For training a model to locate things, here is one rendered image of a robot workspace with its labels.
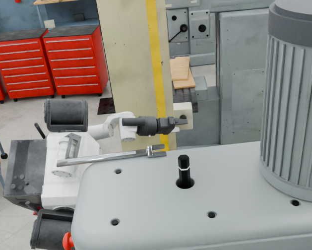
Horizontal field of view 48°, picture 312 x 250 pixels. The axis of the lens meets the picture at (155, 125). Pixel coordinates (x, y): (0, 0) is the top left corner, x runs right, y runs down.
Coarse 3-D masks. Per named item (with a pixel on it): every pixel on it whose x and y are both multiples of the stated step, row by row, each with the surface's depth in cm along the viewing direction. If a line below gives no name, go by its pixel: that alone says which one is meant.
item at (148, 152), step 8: (160, 144) 80; (120, 152) 79; (128, 152) 79; (136, 152) 79; (144, 152) 78; (152, 152) 78; (160, 152) 78; (64, 160) 79; (72, 160) 78; (80, 160) 78; (88, 160) 78; (96, 160) 78; (104, 160) 78
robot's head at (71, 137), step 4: (64, 136) 112; (68, 136) 110; (72, 136) 109; (76, 136) 109; (80, 136) 110; (72, 140) 110; (76, 140) 110; (80, 140) 110; (68, 144) 107; (76, 144) 109; (68, 148) 107; (76, 148) 108; (68, 152) 106; (76, 152) 108; (68, 156) 106; (76, 156) 108
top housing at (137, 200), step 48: (240, 144) 79; (96, 192) 69; (144, 192) 68; (192, 192) 67; (240, 192) 65; (96, 240) 60; (144, 240) 59; (192, 240) 59; (240, 240) 60; (288, 240) 60
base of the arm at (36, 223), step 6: (42, 210) 112; (48, 210) 113; (54, 210) 114; (42, 216) 112; (48, 216) 112; (54, 216) 113; (60, 216) 113; (66, 216) 113; (72, 216) 114; (36, 222) 107; (36, 228) 106; (36, 234) 105; (30, 240) 106; (36, 240) 105; (30, 246) 107
